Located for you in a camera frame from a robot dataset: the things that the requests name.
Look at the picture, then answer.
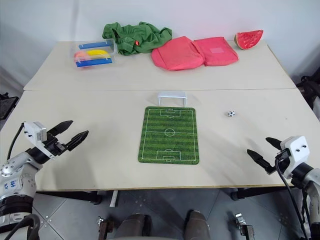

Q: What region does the crumpled green cloth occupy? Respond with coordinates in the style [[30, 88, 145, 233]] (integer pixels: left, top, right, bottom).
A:
[[102, 21, 173, 57]]

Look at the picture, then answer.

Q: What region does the pink toy fruit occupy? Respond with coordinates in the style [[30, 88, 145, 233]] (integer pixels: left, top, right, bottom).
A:
[[73, 51, 92, 69]]

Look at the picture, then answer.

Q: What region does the pink red fabric bag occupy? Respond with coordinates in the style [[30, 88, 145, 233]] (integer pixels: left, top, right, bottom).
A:
[[150, 35, 240, 72]]

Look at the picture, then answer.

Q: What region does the white table leg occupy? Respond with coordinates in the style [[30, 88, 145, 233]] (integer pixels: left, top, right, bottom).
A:
[[109, 190, 120, 208]]

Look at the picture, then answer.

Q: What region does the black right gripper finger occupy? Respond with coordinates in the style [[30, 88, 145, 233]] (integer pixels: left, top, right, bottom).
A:
[[246, 149, 274, 174], [265, 137, 283, 151]]

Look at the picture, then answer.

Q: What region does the green soccer field mat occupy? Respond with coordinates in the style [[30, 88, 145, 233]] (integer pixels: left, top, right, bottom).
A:
[[137, 106, 201, 165]]

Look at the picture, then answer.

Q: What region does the yellow toy banana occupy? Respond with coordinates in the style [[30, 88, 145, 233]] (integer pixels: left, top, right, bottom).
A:
[[85, 49, 111, 58]]

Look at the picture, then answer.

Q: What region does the clear box with blue handles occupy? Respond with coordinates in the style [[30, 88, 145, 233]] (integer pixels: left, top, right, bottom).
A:
[[68, 38, 119, 70]]

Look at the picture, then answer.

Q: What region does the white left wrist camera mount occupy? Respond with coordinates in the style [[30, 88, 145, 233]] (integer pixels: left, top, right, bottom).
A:
[[23, 121, 56, 160]]

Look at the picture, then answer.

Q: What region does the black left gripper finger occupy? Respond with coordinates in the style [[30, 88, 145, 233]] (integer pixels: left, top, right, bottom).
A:
[[65, 130, 90, 152], [47, 120, 74, 138]]

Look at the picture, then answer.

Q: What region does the black table frame bar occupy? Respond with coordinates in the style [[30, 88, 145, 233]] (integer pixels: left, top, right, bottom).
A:
[[230, 185, 296, 201], [36, 190, 103, 205]]

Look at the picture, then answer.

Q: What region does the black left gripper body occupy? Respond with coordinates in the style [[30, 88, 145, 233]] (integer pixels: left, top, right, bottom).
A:
[[44, 134, 70, 158]]

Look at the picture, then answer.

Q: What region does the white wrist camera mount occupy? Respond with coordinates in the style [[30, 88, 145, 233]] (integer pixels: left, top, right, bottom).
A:
[[279, 135, 311, 180], [23, 121, 56, 160]]

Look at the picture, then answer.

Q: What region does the black equipment beside table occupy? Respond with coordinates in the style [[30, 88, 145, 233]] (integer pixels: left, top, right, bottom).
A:
[[0, 92, 20, 121]]

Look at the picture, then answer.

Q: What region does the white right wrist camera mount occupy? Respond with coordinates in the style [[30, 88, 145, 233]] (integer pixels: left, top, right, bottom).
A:
[[279, 135, 311, 180]]

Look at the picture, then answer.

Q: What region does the toy watermelon slice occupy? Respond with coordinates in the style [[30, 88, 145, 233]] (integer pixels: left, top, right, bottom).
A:
[[233, 29, 264, 51]]

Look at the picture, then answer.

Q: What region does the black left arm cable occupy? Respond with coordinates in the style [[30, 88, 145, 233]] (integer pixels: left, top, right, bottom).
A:
[[6, 123, 25, 161]]

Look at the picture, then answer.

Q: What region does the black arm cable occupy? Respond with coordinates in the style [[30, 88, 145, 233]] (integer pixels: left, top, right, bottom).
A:
[[274, 155, 310, 240], [6, 123, 25, 161]]

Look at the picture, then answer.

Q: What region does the dark rounded shape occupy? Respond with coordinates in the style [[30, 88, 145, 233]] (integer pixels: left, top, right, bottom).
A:
[[116, 213, 153, 240], [184, 209, 211, 240]]

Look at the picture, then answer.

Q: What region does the white toy goal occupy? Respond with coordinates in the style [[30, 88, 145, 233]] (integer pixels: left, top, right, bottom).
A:
[[157, 91, 188, 108]]

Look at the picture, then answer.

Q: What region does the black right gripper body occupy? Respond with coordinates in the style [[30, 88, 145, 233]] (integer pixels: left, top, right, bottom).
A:
[[271, 149, 292, 175]]

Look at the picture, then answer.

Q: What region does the metal clamp bracket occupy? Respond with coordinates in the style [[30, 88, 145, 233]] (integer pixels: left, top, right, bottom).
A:
[[96, 215, 115, 240], [234, 212, 255, 240]]

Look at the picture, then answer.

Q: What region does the black wheeled equipment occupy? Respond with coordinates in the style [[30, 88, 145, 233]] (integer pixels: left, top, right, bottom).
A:
[[295, 74, 320, 109]]

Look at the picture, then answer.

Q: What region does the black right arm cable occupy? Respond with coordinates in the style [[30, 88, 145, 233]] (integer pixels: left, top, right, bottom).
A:
[[274, 155, 310, 240]]

